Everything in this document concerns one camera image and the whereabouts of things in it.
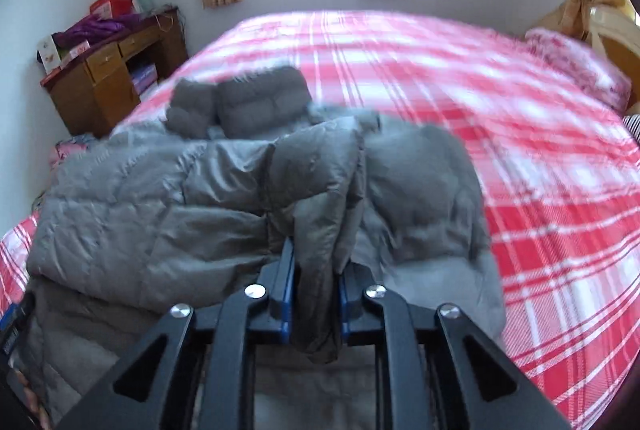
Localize white box with orange print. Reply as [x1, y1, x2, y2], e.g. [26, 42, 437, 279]
[36, 34, 62, 74]

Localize striped cloth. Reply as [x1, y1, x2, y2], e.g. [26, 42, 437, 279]
[621, 106, 640, 147]

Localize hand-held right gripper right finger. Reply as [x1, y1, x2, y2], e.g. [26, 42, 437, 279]
[337, 260, 572, 430]

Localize cream headboard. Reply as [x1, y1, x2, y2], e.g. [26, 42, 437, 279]
[589, 4, 640, 111]

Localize pink floral pillow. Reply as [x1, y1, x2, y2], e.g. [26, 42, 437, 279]
[524, 27, 634, 111]

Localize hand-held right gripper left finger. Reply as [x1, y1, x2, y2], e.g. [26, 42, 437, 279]
[60, 237, 297, 430]

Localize wooden desk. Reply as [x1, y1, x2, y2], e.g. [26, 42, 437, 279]
[40, 7, 190, 138]

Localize grey down jacket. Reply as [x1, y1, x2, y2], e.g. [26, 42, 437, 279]
[25, 66, 508, 430]

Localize purple cloth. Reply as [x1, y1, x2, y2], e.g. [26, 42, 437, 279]
[52, 14, 151, 48]

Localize pile of pink clothes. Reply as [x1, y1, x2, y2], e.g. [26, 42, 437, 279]
[49, 136, 98, 169]

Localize red plaid bed sheet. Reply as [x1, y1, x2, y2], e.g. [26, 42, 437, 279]
[0, 10, 640, 422]

